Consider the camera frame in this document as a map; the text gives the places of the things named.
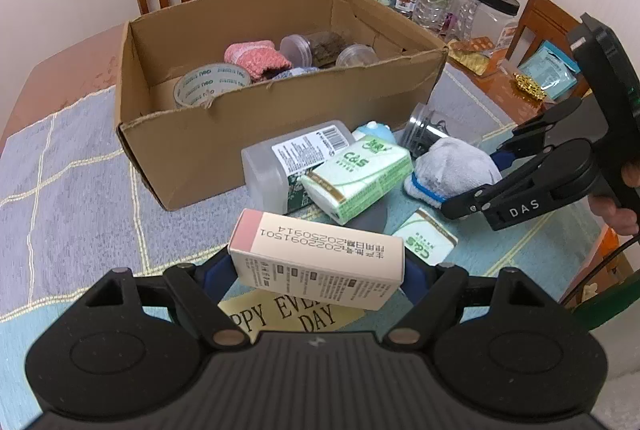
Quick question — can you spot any gold foil blister pack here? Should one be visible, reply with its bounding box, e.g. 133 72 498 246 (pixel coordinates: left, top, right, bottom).
448 37 495 76

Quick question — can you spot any teal foil pouch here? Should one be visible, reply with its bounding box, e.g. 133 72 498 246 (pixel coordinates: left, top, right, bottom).
518 40 580 100

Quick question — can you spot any pink knitted sock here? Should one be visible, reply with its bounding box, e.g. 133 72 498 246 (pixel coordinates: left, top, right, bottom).
224 40 293 82

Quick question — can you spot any white blue sock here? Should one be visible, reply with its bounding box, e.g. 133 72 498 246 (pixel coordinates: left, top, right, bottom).
404 138 502 209

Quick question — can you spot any gold ornament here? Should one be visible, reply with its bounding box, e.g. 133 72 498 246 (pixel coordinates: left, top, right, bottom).
513 72 548 102

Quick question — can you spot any clear jar with dark contents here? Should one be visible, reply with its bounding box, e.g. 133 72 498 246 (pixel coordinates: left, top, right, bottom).
278 31 347 68

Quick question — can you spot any blue knitted sock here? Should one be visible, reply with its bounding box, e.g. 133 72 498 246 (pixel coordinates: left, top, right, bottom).
273 67 319 80

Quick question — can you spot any large jar black lid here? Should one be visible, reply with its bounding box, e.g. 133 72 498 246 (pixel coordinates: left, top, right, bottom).
446 0 521 50

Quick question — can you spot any person's hand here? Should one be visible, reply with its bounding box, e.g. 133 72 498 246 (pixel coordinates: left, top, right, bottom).
588 162 640 236

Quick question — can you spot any light blue round toy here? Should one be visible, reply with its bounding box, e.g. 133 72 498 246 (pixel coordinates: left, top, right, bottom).
352 121 397 144

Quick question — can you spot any pink white medicine box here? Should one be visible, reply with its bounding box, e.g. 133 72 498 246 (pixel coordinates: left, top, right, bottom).
228 209 405 311

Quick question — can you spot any translucent bottle green label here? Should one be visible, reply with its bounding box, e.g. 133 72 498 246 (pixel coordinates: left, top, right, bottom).
241 120 355 214

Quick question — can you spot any wooden chair right side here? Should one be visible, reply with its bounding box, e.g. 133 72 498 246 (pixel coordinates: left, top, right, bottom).
500 0 589 102

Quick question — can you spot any brown cardboard box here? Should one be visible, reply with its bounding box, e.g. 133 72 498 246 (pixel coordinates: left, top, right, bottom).
115 0 448 210

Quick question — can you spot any green tissue pack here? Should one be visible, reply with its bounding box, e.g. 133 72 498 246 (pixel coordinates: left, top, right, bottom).
299 135 413 225
394 208 458 266

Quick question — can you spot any empty clear plastic jar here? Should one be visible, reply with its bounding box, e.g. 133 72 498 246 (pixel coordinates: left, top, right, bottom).
335 43 378 67

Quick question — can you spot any blue checked table cloth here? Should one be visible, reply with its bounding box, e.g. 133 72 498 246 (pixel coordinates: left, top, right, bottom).
1 64 603 429

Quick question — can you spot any clear packing tape roll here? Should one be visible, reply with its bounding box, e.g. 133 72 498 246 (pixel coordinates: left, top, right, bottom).
174 63 252 108

